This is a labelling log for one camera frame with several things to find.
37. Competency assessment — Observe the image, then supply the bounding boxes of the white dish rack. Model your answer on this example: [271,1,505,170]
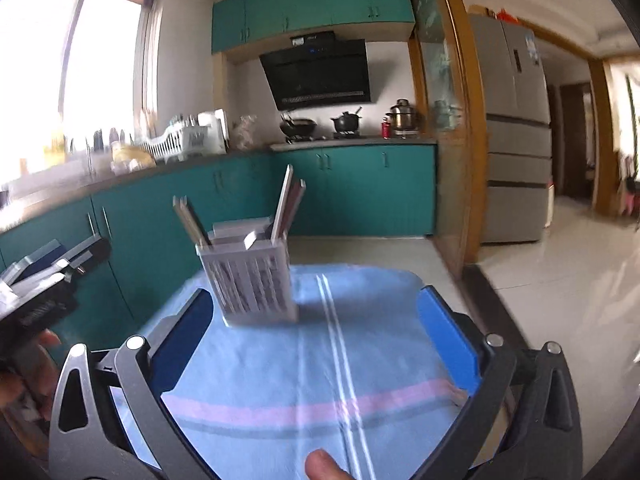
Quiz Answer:
[139,124,209,162]

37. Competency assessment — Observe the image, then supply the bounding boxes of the person's right hand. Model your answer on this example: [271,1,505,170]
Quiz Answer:
[305,449,352,480]

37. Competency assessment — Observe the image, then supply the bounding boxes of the silver refrigerator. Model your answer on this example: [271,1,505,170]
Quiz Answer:
[467,12,554,246]

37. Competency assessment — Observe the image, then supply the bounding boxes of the window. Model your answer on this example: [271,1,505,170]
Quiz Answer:
[0,0,164,183]

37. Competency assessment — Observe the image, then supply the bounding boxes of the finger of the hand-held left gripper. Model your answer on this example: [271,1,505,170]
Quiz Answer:
[0,240,71,293]
[62,236,112,279]

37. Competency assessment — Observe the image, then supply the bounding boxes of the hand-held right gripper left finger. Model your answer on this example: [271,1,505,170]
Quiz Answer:
[47,287,216,480]

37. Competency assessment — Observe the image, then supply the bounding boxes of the black cooking pot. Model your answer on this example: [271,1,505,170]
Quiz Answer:
[330,107,364,135]

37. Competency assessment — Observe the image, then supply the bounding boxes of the gas stove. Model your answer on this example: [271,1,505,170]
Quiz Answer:
[281,132,367,144]

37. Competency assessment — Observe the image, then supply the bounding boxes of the white kitchen appliance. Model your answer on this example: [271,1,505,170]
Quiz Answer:
[197,108,230,155]

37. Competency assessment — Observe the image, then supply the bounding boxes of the teal wall cabinets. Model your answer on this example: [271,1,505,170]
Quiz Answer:
[211,0,417,55]

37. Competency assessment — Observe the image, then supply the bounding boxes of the white plastic utensil holder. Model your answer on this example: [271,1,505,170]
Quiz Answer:
[195,216,301,329]

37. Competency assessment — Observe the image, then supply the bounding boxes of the stainless steel pot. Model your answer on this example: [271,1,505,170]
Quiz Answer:
[388,98,420,136]

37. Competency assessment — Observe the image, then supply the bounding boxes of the clear plastic bag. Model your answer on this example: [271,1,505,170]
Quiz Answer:
[233,114,259,151]

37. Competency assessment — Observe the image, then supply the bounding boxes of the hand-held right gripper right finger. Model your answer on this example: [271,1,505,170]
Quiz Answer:
[416,285,584,480]

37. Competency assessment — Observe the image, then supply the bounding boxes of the black wok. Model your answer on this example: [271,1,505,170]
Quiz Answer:
[278,112,319,139]

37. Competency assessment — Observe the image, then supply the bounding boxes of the wooden framed glass door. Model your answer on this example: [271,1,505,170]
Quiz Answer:
[406,0,490,277]

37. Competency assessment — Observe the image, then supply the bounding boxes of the teal base cabinets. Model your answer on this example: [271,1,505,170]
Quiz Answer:
[0,142,437,363]

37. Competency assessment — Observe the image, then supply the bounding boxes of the black range hood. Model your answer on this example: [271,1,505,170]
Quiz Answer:
[258,31,374,111]

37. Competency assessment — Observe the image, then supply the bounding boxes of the person's left hand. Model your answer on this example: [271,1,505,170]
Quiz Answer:
[0,329,64,428]

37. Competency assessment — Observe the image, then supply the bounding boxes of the blue striped cloth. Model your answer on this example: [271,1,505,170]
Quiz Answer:
[107,261,507,480]

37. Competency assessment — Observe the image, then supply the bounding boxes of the chrome faucet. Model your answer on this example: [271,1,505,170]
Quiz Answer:
[84,135,99,177]

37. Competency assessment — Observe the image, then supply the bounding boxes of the beige bowl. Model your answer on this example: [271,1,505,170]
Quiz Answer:
[110,142,157,174]

